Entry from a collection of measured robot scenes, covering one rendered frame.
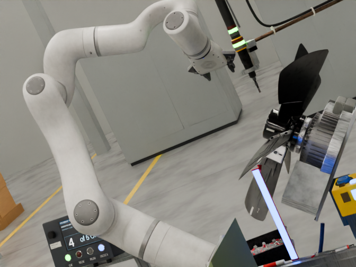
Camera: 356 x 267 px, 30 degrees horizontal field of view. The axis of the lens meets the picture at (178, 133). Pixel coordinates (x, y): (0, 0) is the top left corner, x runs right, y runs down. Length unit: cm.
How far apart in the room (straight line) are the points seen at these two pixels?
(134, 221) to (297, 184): 75
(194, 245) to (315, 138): 77
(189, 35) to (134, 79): 782
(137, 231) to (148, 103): 796
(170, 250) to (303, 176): 75
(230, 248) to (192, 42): 60
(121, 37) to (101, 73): 790
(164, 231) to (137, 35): 57
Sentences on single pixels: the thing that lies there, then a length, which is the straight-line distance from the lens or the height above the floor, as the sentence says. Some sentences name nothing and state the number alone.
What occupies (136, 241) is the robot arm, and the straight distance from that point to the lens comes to 184.
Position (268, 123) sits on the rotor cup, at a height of 123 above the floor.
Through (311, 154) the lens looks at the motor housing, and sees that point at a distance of 242.
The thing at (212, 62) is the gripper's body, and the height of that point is 155.
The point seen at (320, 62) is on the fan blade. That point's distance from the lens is 238.
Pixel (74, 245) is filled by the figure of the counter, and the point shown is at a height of 115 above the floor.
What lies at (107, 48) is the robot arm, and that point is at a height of 173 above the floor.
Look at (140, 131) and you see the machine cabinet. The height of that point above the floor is 45.
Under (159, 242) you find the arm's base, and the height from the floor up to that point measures 120.
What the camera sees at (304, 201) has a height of 96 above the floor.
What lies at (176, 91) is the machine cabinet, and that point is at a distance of 964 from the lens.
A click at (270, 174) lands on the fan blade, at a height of 105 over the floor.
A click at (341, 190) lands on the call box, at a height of 106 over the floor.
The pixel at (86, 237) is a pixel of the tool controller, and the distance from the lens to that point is 238.
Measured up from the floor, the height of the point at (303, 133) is 116.
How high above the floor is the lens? 172
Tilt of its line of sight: 9 degrees down
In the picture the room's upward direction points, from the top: 25 degrees counter-clockwise
